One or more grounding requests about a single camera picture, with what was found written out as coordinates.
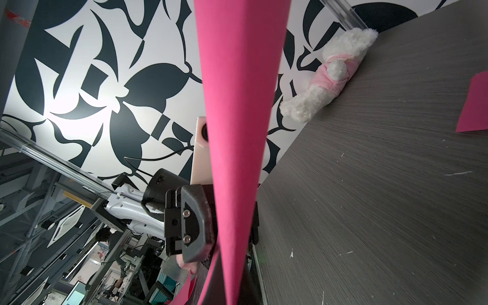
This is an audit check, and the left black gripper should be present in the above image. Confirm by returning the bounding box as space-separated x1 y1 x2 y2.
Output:
164 184 218 267

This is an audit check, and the magenta paper sheet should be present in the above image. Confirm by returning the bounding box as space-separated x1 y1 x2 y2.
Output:
194 1 291 304
456 71 488 133

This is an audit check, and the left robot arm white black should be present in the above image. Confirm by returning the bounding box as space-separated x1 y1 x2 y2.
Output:
102 169 218 266

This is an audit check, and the white teddy bear pink shirt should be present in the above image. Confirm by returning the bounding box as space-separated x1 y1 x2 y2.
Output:
280 28 379 123

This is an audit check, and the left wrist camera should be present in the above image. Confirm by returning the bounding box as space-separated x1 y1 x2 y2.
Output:
190 116 213 185

